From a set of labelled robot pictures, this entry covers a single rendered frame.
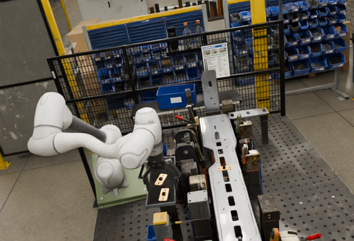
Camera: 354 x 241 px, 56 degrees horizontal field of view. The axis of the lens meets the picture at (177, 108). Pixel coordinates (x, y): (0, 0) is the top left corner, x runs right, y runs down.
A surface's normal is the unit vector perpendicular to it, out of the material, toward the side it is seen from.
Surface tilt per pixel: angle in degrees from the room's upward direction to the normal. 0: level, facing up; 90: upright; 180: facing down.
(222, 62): 90
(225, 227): 0
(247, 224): 0
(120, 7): 90
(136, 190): 42
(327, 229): 0
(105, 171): 48
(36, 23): 90
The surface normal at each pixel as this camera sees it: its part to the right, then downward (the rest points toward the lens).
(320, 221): -0.16, -0.88
